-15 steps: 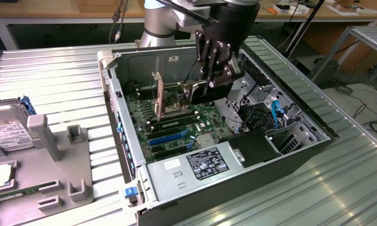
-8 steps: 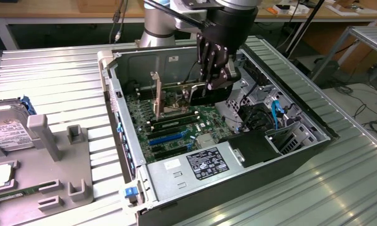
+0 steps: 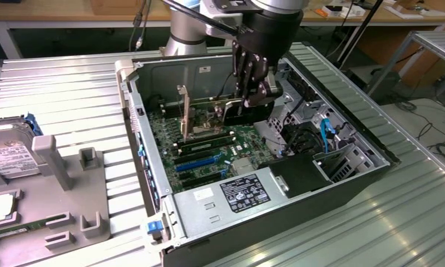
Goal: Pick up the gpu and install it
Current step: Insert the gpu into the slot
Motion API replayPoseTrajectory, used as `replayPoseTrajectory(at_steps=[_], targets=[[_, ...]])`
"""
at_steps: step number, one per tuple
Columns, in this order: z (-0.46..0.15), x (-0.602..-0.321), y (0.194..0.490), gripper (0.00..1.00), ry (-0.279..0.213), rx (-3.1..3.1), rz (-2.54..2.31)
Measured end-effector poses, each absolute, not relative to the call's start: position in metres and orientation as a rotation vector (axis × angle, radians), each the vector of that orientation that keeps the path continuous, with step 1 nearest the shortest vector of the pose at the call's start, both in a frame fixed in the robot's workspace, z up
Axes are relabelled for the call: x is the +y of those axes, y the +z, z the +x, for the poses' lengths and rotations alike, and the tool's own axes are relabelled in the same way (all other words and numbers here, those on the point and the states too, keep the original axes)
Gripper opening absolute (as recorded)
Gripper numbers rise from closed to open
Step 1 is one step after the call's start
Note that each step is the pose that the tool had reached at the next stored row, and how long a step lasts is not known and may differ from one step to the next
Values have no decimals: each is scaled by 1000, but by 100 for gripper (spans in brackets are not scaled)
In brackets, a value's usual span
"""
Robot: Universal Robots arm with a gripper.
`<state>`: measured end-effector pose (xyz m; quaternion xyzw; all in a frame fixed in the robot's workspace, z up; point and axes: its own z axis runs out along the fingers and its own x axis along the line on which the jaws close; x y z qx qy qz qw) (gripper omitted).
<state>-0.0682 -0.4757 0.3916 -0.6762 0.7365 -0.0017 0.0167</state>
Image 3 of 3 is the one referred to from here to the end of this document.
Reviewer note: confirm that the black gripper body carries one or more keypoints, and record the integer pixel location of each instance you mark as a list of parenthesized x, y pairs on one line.
[(271, 33)]

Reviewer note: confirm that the Nvidia graphics card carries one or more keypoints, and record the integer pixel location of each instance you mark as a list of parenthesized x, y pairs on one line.
[(244, 114)]

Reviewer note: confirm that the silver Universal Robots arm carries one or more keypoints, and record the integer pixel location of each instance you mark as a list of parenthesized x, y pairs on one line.
[(185, 27)]

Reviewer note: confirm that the silver perforated drive cage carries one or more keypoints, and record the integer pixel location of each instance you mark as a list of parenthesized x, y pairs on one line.
[(281, 125)]

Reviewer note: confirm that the green Dell motherboard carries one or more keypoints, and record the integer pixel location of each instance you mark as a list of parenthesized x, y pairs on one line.
[(244, 139)]

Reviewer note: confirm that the CPU socket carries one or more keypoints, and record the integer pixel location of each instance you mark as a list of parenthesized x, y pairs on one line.
[(204, 132)]

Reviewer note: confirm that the small white box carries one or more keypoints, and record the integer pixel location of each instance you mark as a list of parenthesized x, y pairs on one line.
[(353, 11)]

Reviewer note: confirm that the black tripod pole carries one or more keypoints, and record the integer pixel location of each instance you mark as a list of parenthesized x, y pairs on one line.
[(360, 30)]

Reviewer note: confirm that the green RAM stick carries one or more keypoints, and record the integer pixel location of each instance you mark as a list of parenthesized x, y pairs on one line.
[(15, 229), (204, 146)]

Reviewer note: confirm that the silver finned chipset heatsink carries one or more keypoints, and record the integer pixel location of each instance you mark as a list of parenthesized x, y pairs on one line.
[(243, 164)]

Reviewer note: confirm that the long black expansion slot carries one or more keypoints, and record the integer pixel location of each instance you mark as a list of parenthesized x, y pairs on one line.
[(195, 158), (205, 183), (204, 178)]

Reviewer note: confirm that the black equipment box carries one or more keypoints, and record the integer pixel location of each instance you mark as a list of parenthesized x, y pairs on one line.
[(379, 83)]

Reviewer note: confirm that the black plastic shroud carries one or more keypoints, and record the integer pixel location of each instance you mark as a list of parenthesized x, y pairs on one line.
[(296, 175)]

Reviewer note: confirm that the silver disk bay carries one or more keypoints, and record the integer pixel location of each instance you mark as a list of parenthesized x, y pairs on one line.
[(352, 164)]

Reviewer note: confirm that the flat white box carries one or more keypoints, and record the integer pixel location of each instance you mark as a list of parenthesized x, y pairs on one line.
[(403, 11)]

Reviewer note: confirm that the silver power supply unit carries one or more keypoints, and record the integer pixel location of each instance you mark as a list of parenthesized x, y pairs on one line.
[(196, 211)]

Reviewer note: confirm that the wooden desk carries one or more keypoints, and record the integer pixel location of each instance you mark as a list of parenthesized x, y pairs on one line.
[(59, 12)]

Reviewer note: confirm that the open black PC case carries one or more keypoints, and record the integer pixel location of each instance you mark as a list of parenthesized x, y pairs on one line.
[(244, 244)]

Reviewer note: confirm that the blue case latch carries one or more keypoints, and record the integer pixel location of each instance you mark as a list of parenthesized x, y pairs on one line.
[(153, 226)]

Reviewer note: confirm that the hard disk with blue rails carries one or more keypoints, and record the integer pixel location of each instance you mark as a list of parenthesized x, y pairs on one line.
[(7, 153)]

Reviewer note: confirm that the grey parts rack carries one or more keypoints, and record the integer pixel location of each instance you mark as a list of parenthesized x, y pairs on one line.
[(40, 200)]

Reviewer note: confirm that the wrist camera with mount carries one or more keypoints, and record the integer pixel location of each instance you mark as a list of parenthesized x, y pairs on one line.
[(225, 14)]

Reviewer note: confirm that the metal frame table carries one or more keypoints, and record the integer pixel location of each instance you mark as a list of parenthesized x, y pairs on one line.
[(431, 44)]

